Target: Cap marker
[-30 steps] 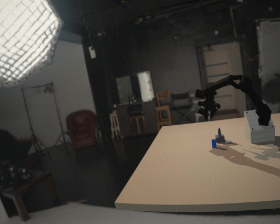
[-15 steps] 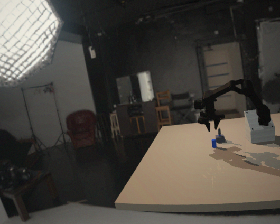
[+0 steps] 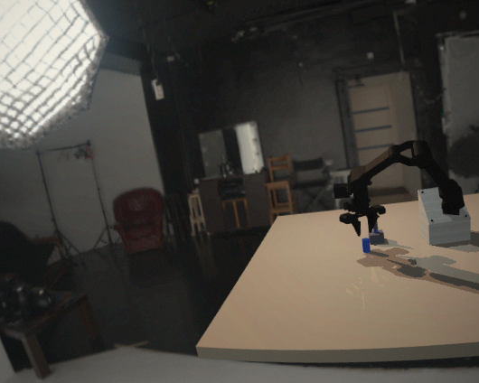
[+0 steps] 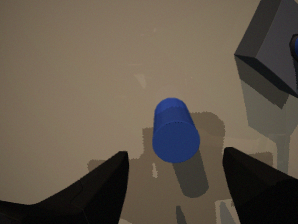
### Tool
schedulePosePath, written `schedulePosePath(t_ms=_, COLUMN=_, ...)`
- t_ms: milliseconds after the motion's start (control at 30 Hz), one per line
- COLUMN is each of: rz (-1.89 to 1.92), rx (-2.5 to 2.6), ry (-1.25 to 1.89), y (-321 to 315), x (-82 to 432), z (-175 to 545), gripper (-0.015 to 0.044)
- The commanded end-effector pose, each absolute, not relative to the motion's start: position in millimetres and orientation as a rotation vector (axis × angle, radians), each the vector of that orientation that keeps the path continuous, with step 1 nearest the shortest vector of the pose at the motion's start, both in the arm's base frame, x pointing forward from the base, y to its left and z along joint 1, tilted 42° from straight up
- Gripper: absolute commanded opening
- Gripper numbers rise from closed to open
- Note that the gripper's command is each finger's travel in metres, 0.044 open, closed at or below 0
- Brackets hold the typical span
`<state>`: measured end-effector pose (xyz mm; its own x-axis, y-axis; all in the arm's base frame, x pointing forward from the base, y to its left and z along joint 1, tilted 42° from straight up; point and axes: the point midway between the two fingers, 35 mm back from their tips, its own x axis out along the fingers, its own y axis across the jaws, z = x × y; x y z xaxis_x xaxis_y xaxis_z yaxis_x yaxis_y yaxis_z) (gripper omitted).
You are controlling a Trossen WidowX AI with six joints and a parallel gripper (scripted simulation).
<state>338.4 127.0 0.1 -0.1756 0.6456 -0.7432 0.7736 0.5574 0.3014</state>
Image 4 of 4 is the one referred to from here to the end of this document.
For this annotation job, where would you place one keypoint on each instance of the dark grey square block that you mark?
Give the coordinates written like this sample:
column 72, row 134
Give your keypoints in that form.
column 266, row 45

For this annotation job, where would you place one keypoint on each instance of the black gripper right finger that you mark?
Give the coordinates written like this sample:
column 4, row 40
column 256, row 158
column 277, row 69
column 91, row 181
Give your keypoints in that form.
column 261, row 194

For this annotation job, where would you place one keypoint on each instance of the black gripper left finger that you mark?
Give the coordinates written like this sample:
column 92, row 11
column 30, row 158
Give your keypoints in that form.
column 97, row 198

